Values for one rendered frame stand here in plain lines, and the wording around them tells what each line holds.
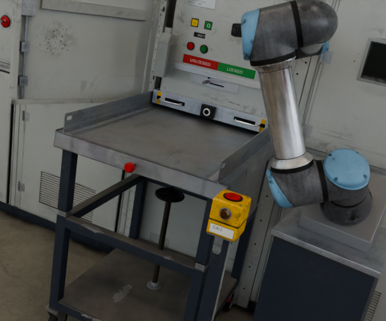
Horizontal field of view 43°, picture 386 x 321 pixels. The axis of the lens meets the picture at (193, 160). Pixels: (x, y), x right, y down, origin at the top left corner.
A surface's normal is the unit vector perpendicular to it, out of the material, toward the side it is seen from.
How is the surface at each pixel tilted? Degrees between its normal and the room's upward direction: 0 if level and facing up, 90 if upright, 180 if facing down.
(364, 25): 90
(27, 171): 90
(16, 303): 0
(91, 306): 0
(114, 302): 0
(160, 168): 90
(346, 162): 42
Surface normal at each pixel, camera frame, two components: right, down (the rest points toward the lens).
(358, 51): -0.39, 0.25
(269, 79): -0.56, 0.38
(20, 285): 0.17, -0.93
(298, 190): -0.10, 0.33
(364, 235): -0.25, -0.51
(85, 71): 0.63, 0.37
